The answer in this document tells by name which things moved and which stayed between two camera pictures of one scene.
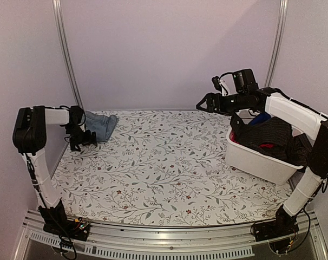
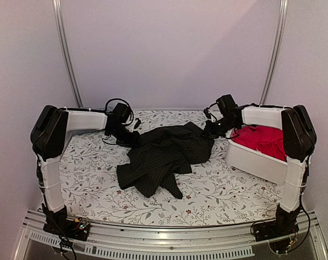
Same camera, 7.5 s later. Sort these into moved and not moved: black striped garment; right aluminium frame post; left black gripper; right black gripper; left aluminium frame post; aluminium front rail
Moved: left black gripper; black striped garment; right black gripper
Not moved: aluminium front rail; right aluminium frame post; left aluminium frame post
